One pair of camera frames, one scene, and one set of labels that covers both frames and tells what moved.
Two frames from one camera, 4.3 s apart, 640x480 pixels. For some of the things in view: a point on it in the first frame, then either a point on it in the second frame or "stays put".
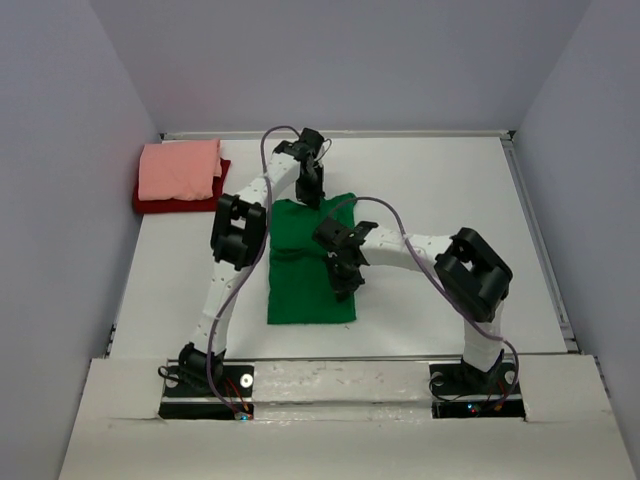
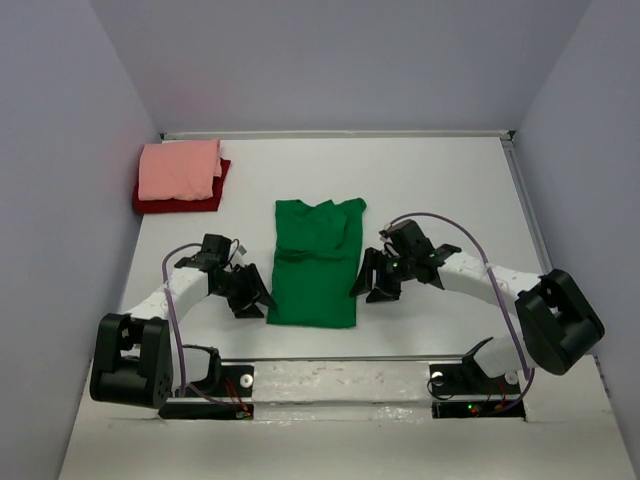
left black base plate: (232, 400) stays put
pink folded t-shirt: (179, 171) stays put
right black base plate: (458, 390) stays put
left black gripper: (312, 198) -> (250, 276)
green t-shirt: (301, 288) stays put
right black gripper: (343, 288) -> (384, 291)
